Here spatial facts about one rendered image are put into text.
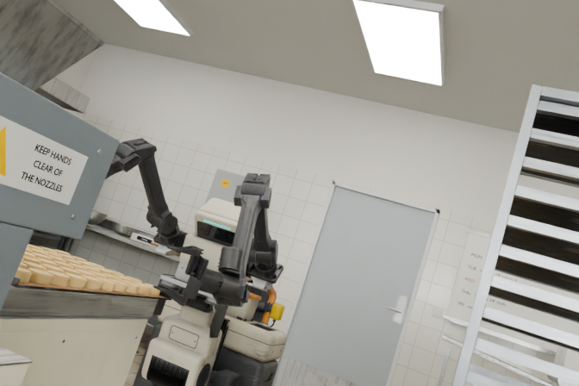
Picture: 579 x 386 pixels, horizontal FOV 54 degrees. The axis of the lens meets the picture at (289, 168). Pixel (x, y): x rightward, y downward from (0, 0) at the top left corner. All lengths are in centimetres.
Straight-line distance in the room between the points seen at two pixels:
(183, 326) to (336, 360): 349
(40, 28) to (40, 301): 57
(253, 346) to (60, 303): 131
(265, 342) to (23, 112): 185
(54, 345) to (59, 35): 67
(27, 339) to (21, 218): 47
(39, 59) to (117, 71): 638
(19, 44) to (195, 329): 159
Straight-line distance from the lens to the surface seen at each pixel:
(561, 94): 183
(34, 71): 91
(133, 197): 659
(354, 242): 566
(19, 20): 85
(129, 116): 693
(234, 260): 148
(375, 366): 559
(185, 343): 229
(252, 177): 182
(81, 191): 86
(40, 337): 125
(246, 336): 247
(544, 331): 172
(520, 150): 176
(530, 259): 173
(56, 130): 79
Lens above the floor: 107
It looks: 10 degrees up
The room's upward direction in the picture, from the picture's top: 19 degrees clockwise
